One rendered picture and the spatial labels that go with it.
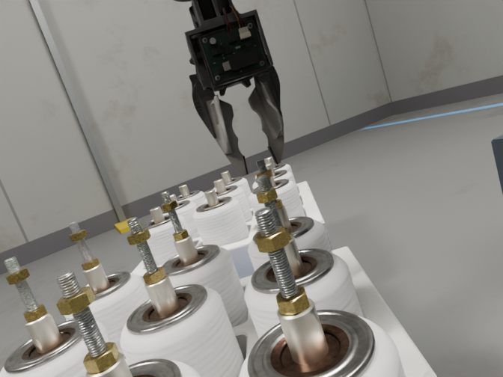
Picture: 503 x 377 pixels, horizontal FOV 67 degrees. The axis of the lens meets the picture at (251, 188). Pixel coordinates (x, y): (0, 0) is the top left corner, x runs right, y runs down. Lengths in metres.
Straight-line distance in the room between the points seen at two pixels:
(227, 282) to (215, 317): 0.11
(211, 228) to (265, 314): 0.43
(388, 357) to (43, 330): 0.30
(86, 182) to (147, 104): 0.66
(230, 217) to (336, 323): 0.50
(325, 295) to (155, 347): 0.14
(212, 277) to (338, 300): 0.17
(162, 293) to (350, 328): 0.17
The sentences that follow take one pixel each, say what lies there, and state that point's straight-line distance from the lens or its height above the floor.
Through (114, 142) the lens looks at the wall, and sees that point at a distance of 2.68.
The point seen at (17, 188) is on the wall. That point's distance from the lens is 2.67.
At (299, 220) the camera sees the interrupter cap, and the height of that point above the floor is 0.25.
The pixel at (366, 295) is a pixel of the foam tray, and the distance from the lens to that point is 0.43.
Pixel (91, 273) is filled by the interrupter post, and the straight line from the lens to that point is 0.51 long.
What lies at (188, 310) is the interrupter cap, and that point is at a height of 0.25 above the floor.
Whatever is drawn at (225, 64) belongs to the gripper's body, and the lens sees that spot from 0.38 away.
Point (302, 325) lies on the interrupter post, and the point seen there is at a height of 0.27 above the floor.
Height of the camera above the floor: 0.39
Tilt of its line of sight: 10 degrees down
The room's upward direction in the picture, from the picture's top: 19 degrees counter-clockwise
